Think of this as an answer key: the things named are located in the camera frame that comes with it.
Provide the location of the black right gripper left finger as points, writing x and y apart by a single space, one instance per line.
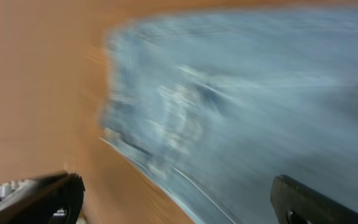
52 199

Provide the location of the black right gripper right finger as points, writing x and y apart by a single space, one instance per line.
294 202

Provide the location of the light blue denim jeans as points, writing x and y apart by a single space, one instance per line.
211 106

